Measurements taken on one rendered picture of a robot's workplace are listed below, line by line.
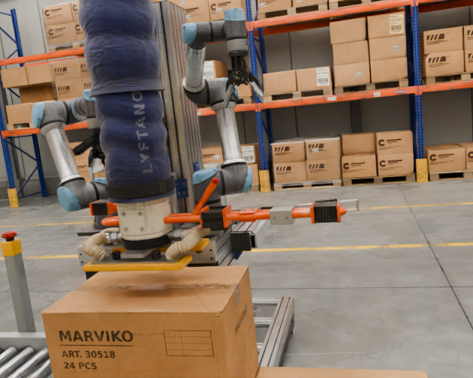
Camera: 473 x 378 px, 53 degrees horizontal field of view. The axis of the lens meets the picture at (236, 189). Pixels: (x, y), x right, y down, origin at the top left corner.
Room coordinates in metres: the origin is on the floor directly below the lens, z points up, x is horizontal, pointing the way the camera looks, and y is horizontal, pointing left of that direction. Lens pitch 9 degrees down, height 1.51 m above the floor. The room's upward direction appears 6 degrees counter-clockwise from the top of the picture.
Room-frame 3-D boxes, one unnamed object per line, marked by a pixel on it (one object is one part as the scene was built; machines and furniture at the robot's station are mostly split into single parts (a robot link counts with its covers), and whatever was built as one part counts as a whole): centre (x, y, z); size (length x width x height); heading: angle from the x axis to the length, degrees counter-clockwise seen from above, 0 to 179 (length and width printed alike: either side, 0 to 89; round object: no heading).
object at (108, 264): (1.48, 0.34, 1.08); 0.34 x 0.10 x 0.05; 75
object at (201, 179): (2.10, 0.12, 1.20); 0.13 x 0.12 x 0.14; 101
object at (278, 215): (1.45, -0.13, 1.17); 0.07 x 0.07 x 0.04; 75
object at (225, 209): (1.51, 0.07, 1.18); 0.10 x 0.08 x 0.06; 165
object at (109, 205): (1.90, 0.54, 1.18); 0.09 x 0.08 x 0.05; 165
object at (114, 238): (1.57, 0.32, 1.12); 0.34 x 0.25 x 0.06; 75
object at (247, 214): (1.64, 0.09, 1.18); 0.93 x 0.30 x 0.04; 75
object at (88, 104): (1.90, 0.52, 1.59); 0.09 x 0.08 x 0.11; 40
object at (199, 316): (1.58, 0.32, 0.74); 0.60 x 0.40 x 0.40; 77
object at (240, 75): (1.82, -0.06, 1.66); 0.09 x 0.08 x 0.12; 166
